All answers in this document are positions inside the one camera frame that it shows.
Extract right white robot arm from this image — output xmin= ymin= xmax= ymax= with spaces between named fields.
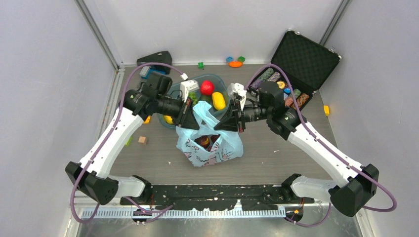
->
xmin=215 ymin=82 xmax=379 ymax=217

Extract teal plastic fruit container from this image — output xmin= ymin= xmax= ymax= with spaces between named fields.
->
xmin=158 ymin=74 xmax=230 ymax=130

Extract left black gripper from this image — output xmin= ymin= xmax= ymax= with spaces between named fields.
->
xmin=156 ymin=94 xmax=200 ymax=129

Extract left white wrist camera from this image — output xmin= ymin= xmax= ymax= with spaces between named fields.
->
xmin=180 ymin=73 xmax=199 ymax=103

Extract yellow fake lemon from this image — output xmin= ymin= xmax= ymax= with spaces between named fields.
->
xmin=211 ymin=92 xmax=226 ymax=111

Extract light blue plastic bag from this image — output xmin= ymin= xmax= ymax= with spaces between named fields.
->
xmin=175 ymin=101 xmax=244 ymax=167

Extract yellow toy block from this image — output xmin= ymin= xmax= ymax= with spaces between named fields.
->
xmin=323 ymin=105 xmax=330 ymax=117

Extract green toy cube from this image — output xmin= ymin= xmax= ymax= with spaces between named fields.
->
xmin=238 ymin=56 xmax=246 ymax=63

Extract black wedge device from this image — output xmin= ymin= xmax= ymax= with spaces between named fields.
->
xmin=136 ymin=51 xmax=172 ymax=66

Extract green fake grapes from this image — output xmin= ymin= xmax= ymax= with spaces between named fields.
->
xmin=188 ymin=92 xmax=199 ymax=106

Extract tan wooden cube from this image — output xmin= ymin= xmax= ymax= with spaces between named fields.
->
xmin=138 ymin=136 xmax=148 ymax=145

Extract red fake apple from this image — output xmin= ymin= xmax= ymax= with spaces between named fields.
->
xmin=200 ymin=80 xmax=215 ymax=96

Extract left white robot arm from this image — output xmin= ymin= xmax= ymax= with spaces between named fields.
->
xmin=65 ymin=73 xmax=199 ymax=205

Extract orange yellow toy truck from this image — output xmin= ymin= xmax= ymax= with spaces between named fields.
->
xmin=143 ymin=116 xmax=151 ymax=124

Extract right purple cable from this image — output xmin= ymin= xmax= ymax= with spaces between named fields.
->
xmin=244 ymin=63 xmax=398 ymax=228

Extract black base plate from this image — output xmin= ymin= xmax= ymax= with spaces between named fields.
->
xmin=132 ymin=184 xmax=314 ymax=211

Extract green toy block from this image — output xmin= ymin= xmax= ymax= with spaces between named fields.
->
xmin=125 ymin=137 xmax=132 ymax=146

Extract black poker chip case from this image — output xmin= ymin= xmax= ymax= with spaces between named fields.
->
xmin=245 ymin=30 xmax=342 ymax=110

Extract blue lego brick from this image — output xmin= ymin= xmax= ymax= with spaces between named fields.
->
xmin=139 ymin=66 xmax=166 ymax=79

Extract dark red fake fruit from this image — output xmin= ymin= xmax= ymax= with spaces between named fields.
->
xmin=210 ymin=134 xmax=220 ymax=143

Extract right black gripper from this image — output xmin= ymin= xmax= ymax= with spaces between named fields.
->
xmin=214 ymin=98 xmax=271 ymax=133

